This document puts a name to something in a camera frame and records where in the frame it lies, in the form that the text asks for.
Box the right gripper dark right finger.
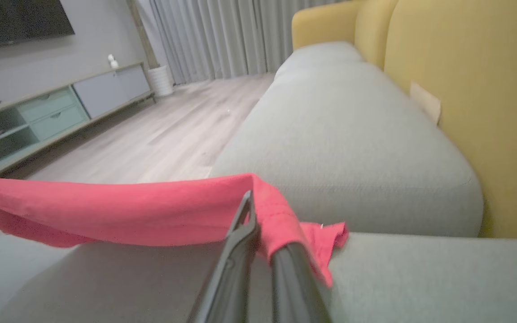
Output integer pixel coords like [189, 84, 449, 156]
[271, 242, 333, 323]

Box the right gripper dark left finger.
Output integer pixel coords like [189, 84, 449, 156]
[187, 190, 260, 323]

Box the red jersey with white sleeves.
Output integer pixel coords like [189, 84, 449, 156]
[0, 172, 349, 288]

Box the large grey sofa seat cushion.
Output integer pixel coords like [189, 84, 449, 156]
[0, 231, 517, 323]

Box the white ribbed bin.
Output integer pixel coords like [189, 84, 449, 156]
[148, 65, 175, 97]

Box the beige paper tag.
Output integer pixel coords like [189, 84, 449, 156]
[409, 81, 442, 125]

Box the grey and green TV cabinet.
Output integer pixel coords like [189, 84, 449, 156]
[0, 62, 156, 178]

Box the small grey sofa seat cushion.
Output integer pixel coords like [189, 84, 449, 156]
[274, 41, 367, 81]

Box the grey pleated curtain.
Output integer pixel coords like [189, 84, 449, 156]
[134, 0, 344, 86]

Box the yellow sofa armrest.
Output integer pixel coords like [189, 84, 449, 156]
[291, 0, 367, 51]

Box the narrow yellow sofa backrest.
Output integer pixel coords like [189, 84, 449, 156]
[354, 0, 399, 70]

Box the wide yellow sofa backrest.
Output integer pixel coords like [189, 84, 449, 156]
[383, 0, 517, 240]

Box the black flat television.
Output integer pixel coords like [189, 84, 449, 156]
[0, 0, 76, 51]

